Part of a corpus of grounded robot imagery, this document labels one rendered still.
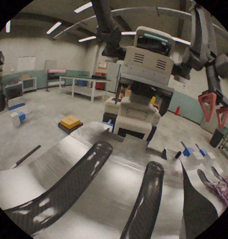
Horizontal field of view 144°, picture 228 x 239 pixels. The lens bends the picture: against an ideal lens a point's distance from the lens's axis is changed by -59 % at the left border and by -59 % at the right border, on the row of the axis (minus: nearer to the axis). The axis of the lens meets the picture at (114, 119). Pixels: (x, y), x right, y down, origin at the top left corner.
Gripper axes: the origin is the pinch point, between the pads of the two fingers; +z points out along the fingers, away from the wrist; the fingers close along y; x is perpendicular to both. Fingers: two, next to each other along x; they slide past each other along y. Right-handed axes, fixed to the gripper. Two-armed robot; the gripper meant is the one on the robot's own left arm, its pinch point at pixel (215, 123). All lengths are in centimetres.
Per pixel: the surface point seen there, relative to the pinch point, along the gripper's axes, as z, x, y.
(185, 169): 15.0, 1.6, -7.3
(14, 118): 17, 1, -73
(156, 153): 12.3, 4.2, -17.7
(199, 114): -150, 379, 404
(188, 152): 11.2, 6.8, -3.4
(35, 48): -291, 191, -605
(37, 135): 20, 5, -57
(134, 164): 13.4, -2.8, -24.5
